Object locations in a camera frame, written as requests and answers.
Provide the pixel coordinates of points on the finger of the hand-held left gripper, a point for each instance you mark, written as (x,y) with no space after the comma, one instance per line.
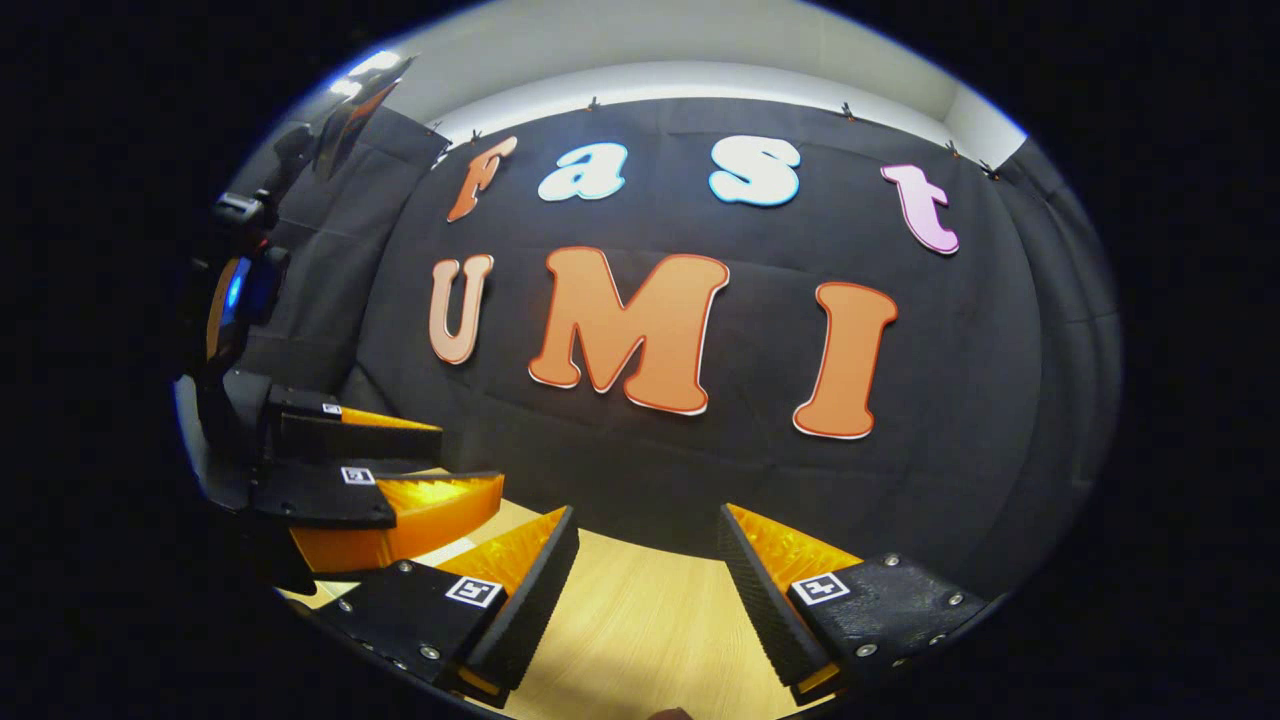
(330,495)
(340,437)

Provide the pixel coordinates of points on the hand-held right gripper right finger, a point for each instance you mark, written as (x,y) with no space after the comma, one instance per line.
(765,600)

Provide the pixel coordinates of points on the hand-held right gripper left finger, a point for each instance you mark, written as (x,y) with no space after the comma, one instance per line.
(535,595)

